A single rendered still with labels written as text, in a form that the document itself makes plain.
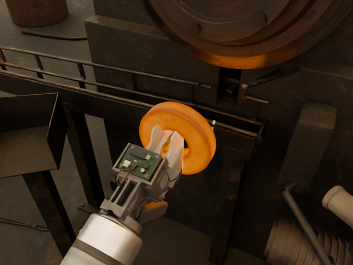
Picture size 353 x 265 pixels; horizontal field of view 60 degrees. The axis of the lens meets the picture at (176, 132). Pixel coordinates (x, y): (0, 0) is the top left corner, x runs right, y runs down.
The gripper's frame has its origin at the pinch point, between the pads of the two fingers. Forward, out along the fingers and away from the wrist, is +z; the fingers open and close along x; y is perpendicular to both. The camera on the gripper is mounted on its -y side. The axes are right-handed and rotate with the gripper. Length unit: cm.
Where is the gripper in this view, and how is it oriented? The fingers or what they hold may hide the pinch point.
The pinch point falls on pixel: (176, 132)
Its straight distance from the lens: 58.4
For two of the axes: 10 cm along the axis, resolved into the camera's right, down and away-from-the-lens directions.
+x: -8.9, -3.0, 3.4
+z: 4.4, -7.7, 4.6
